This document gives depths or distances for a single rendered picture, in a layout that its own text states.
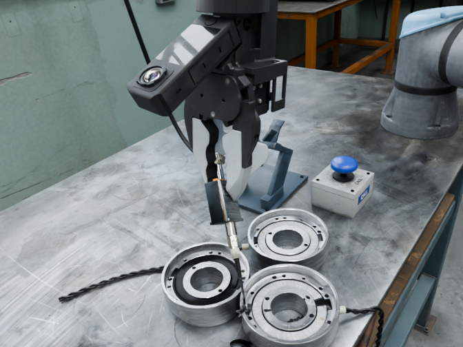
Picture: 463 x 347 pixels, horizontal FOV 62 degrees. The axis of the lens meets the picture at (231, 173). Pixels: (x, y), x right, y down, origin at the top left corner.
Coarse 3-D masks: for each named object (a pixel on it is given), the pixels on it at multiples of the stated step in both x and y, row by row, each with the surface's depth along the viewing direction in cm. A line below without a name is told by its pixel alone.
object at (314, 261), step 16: (288, 208) 55; (256, 224) 53; (320, 224) 52; (256, 240) 52; (272, 240) 51; (288, 240) 54; (304, 240) 50; (320, 240) 52; (256, 256) 48; (320, 256) 47
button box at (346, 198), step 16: (320, 176) 60; (336, 176) 59; (352, 176) 58; (368, 176) 59; (320, 192) 59; (336, 192) 57; (352, 192) 56; (368, 192) 60; (336, 208) 58; (352, 208) 57
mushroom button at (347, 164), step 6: (342, 156) 59; (348, 156) 59; (336, 162) 58; (342, 162) 57; (348, 162) 57; (354, 162) 57; (336, 168) 57; (342, 168) 57; (348, 168) 56; (354, 168) 57; (342, 174) 58
